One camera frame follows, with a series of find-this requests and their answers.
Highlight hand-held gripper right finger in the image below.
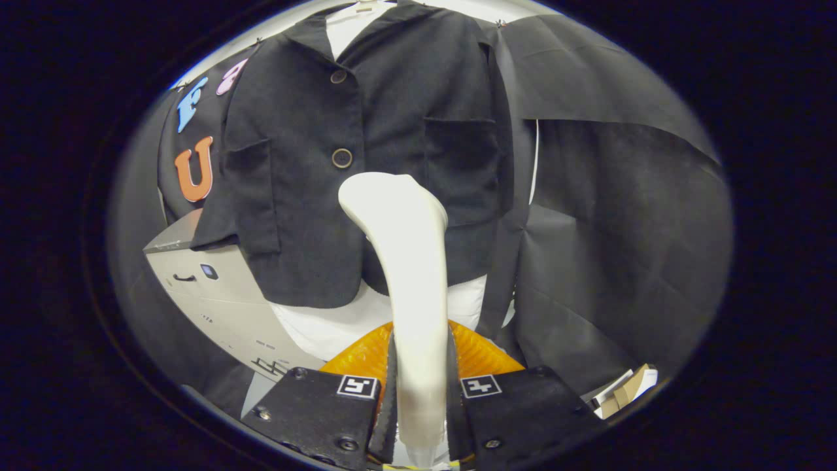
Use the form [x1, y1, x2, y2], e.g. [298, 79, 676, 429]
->
[447, 321, 606, 471]

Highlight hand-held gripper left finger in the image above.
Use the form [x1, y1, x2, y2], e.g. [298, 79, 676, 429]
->
[239, 319, 398, 471]

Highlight white garment steamer head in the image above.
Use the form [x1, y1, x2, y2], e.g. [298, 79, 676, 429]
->
[338, 172, 450, 449]

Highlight black button jacket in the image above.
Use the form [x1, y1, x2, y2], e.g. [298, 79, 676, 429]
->
[190, 0, 517, 309]

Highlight small cardboard box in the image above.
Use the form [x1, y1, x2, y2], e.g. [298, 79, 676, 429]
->
[585, 364, 659, 420]

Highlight grey drawer cabinet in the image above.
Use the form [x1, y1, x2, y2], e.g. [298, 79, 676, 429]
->
[143, 208, 328, 383]

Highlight black backdrop cloth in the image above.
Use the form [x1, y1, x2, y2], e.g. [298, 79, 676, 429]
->
[108, 13, 734, 419]

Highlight thin white cord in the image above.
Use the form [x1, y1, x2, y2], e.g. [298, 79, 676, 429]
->
[528, 119, 539, 205]

